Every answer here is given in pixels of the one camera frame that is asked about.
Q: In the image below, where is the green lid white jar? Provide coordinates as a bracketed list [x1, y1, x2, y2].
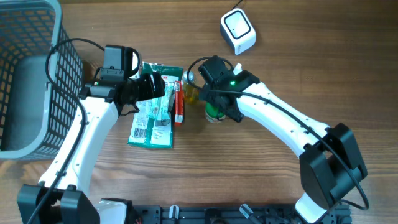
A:
[205, 103, 226, 123]

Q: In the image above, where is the teal toothbrush package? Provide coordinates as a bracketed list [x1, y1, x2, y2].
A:
[147, 85, 174, 126]

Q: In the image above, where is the red white toothpaste box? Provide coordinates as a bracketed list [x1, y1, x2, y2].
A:
[174, 81, 184, 126]

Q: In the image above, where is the clear Vim dish soap bottle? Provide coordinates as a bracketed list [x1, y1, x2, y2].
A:
[182, 71, 198, 105]

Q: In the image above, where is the green white sponge package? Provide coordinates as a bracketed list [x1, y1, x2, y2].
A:
[127, 62, 183, 149]

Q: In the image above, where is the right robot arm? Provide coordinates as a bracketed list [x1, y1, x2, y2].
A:
[198, 55, 369, 223]

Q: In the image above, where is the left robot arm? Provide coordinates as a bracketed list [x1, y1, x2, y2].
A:
[17, 45, 165, 223]

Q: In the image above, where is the white barcode scanner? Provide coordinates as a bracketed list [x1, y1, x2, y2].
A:
[220, 8, 257, 55]

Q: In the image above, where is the grey plastic shopping basket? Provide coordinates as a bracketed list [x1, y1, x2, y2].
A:
[1, 1, 83, 160]

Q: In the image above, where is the black mounting rail base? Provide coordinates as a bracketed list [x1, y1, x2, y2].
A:
[124, 203, 352, 224]

